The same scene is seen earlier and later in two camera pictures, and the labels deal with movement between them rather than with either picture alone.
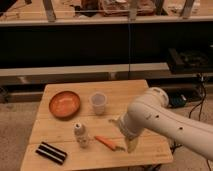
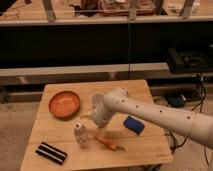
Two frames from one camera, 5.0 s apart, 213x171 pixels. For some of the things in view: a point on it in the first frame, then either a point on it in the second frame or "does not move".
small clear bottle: x=81 y=135 does not move
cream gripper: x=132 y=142 to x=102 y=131
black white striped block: x=51 y=153 does not move
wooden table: x=75 y=129 does not move
